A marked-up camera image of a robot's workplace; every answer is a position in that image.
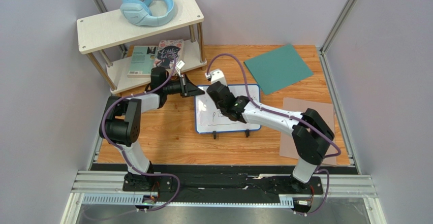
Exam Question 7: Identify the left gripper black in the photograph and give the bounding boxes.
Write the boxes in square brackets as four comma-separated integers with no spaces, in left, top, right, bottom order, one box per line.
[163,74,205,99]

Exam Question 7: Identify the blue framed whiteboard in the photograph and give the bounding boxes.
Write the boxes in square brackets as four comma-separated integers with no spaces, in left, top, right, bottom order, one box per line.
[195,84,261,139]

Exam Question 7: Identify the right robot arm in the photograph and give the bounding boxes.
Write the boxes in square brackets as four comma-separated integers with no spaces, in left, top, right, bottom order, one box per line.
[206,82,334,183]

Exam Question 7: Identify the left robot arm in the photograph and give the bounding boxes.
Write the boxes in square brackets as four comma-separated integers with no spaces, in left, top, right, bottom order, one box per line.
[99,68,205,187]

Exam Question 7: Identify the Little Women book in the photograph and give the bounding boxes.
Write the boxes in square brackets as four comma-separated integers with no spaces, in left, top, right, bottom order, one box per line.
[153,39,184,70]

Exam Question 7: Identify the teal paperback book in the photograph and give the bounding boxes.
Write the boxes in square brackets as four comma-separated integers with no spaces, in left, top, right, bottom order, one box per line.
[127,46,158,78]

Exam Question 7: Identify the teal green mat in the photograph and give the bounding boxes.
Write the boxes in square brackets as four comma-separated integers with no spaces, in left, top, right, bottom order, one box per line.
[244,44,314,95]

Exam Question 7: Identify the white two-tier shelf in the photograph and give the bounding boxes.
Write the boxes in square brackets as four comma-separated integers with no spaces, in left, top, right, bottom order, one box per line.
[76,0,207,94]

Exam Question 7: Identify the pinkish beige mat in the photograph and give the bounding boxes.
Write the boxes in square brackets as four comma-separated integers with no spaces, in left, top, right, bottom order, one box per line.
[280,98,335,159]

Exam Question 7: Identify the light blue headphones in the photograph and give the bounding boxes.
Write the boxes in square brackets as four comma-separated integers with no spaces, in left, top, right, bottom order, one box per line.
[119,0,175,26]

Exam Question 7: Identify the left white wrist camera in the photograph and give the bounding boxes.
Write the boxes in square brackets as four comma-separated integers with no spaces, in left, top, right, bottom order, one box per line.
[176,60,185,70]

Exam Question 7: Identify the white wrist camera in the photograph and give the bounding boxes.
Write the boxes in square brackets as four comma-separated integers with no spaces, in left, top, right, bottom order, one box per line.
[176,60,185,70]
[205,69,227,86]

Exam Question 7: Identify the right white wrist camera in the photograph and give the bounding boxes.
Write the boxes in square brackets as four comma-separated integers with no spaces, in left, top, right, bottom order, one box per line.
[205,69,227,86]

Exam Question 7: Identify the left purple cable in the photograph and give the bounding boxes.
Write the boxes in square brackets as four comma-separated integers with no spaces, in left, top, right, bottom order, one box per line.
[101,49,187,212]

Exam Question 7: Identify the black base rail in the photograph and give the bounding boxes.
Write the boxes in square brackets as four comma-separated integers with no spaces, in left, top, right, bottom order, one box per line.
[91,164,326,204]

